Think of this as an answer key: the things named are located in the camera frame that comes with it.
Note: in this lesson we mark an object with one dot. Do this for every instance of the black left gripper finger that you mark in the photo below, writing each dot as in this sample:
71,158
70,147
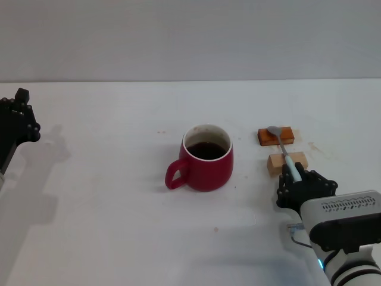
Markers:
7,105
26,119

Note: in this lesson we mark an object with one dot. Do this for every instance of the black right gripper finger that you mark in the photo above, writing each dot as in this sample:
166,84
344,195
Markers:
318,180
284,190

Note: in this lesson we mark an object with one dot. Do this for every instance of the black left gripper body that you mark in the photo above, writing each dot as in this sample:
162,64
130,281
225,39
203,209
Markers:
10,134

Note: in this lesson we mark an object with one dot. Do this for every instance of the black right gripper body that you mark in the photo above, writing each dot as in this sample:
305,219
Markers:
306,193

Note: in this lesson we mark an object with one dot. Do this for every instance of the red ceramic coffee cup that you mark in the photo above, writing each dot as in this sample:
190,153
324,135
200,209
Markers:
208,175

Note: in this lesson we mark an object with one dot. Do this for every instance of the light wooden spoon rest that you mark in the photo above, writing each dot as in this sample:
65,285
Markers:
275,164

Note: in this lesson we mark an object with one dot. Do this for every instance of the dark orange wooden block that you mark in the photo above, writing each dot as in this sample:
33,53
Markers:
265,137

